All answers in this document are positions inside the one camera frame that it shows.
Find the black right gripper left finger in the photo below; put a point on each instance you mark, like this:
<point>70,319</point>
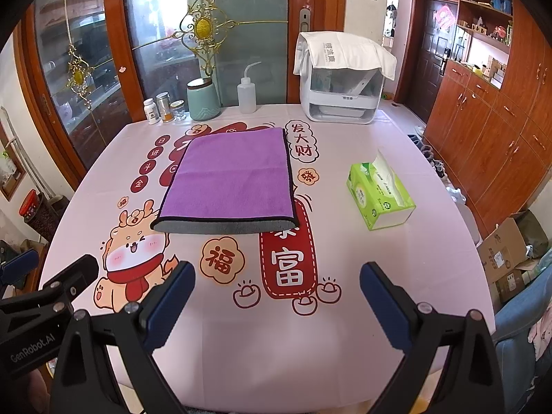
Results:
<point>84,379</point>

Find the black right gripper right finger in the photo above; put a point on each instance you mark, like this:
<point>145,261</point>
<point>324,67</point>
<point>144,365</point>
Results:
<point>470,381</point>

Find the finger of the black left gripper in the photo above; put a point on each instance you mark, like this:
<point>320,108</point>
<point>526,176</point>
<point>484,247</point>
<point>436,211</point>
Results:
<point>77,277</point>
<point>19,267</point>

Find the purple grey microfiber towel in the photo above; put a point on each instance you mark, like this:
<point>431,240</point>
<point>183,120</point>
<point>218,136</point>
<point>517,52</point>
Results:
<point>231,184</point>

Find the person leg blue jeans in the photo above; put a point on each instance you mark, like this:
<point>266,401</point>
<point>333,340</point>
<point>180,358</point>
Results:
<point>523,344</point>

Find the cardboard box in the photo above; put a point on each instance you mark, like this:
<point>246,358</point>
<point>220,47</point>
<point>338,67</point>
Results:
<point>505,257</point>

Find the white pill bottle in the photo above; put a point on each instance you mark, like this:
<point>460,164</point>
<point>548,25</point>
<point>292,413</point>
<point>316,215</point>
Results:
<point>151,111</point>

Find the small glass jar gold lid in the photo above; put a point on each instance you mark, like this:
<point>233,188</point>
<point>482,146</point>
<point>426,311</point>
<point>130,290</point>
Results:
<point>178,110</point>

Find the silver metal tin can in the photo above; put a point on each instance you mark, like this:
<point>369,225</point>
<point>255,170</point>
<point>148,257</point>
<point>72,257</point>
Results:
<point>163,105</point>

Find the pink printed tablecloth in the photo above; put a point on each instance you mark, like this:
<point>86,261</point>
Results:
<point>276,323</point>

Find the teal ceramic canister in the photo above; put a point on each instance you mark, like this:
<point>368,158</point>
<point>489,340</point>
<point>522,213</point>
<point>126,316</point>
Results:
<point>203,100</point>

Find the green tissue box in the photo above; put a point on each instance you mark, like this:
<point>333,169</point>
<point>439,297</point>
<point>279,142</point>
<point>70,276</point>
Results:
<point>379,194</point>

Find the clear squeeze wash bottle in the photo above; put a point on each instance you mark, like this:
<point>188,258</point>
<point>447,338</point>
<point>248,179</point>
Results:
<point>247,92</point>

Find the white countertop appliance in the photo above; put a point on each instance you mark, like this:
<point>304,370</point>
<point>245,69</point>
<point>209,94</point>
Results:
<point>344,96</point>

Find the white cloth cover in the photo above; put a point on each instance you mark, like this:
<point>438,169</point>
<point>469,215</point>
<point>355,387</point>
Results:
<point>339,50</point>

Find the dark brown entry door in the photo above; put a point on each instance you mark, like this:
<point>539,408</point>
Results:
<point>439,24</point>

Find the glass sliding door wooden frame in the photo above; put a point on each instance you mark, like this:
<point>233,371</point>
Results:
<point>86,66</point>

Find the wooden cabinet wall unit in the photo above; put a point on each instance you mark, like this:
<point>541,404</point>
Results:
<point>494,133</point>

